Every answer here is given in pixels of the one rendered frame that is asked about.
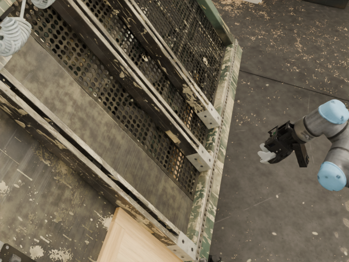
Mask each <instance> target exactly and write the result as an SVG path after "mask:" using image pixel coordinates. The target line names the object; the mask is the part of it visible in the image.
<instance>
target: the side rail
mask: <svg viewBox="0 0 349 262"><path fill-rule="evenodd" d="M197 2H198V3H199V5H200V7H201V8H202V10H203V11H204V13H205V15H206V16H207V18H208V19H209V21H210V22H211V24H212V25H213V27H214V29H215V30H216V32H217V33H218V35H219V36H220V38H221V40H222V41H223V43H224V44H225V46H228V45H230V44H233V40H234V36H233V35H232V33H231V32H230V30H229V28H228V27H227V25H226V24H225V22H224V20H223V19H222V17H221V15H220V14H219V12H218V11H217V9H216V7H215V6H214V4H213V2H212V1H211V0H197Z"/></svg>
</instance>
